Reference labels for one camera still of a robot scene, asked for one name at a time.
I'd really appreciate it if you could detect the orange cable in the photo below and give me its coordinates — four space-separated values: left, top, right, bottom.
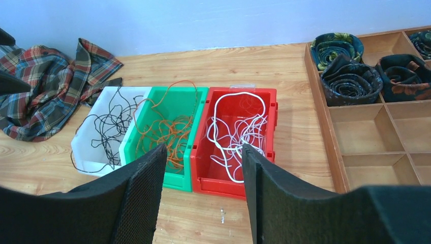
133 79 198 171

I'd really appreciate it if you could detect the black coiled roll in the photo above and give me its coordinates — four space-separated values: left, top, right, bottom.
375 54 430 102
320 54 383 107
409 30 431 60
310 33 364 71

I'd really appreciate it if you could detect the wooden compartment tray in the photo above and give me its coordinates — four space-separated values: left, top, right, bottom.
304 27 430 193

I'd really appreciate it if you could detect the green plastic bin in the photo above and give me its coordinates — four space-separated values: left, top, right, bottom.
124 86 208 192

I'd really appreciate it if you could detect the red plastic bin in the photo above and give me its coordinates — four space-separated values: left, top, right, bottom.
191 87 278 199

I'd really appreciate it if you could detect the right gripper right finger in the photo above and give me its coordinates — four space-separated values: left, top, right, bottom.
242 144 430 243

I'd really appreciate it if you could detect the black cable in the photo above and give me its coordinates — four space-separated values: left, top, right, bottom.
70 86 145 174

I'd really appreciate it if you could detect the plaid cloth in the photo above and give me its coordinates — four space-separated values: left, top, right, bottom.
1 38 122 142

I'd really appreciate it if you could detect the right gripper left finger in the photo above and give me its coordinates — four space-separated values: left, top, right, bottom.
1 144 167 243

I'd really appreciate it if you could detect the white cable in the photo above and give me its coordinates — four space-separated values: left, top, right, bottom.
206 91 269 184

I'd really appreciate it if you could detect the white plastic bin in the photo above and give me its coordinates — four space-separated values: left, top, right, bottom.
71 86 151 177

